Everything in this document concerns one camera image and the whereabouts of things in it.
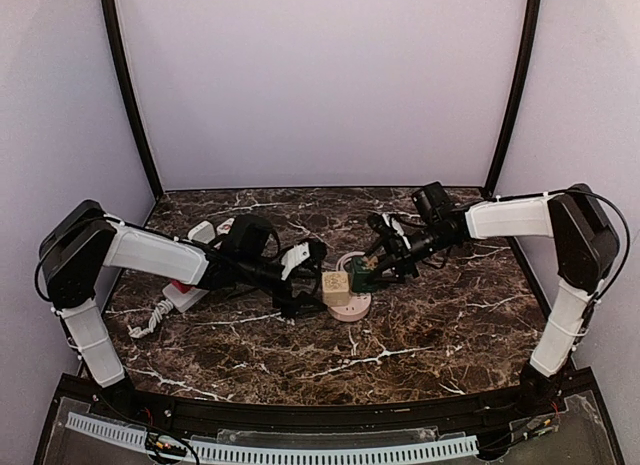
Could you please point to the dark green cube adapter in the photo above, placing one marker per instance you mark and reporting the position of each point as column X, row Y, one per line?
column 360, row 268

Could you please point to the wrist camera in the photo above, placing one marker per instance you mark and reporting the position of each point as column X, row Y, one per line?
column 305, row 252
column 386, row 223

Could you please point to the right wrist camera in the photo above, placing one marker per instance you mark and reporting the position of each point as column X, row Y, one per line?
column 386, row 223

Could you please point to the small white adapter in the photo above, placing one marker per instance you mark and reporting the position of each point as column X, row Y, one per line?
column 204, row 232

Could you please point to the pink round socket hub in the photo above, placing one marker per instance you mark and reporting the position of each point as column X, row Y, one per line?
column 355, row 309

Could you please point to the black front frame rail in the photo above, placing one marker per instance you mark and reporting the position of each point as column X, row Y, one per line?
column 482, row 413

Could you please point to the black right corner post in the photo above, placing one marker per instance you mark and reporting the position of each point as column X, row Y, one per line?
column 526, row 45

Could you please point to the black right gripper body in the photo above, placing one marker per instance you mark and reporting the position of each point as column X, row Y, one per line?
column 393, row 252

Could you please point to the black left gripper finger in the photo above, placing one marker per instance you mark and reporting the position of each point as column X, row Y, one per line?
column 291, row 306
column 309, row 269

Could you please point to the red cube socket adapter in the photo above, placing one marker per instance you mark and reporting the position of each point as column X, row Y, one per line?
column 181, row 287

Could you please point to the black corner frame post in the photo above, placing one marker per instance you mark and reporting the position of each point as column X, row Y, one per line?
column 128, row 96

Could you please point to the beige cube adapter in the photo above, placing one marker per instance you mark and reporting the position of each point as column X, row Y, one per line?
column 335, row 288

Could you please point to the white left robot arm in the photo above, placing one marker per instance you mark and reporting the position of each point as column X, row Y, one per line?
column 88, row 240

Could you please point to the white power strip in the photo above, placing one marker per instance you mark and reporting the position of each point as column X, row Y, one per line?
column 182, row 299

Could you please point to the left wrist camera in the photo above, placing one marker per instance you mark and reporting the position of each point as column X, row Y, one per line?
column 305, row 252

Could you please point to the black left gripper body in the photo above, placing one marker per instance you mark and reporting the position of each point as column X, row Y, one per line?
column 288, row 292

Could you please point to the light blue cable duct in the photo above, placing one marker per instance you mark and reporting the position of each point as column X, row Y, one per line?
column 240, row 447

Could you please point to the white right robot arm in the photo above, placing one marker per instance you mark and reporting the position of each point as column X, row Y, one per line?
column 587, row 232

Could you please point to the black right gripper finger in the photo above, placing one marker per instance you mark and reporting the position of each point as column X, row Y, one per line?
column 382, row 245
column 392, row 267

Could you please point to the white cube tiger adapter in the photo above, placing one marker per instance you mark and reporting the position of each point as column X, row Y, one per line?
column 224, row 227

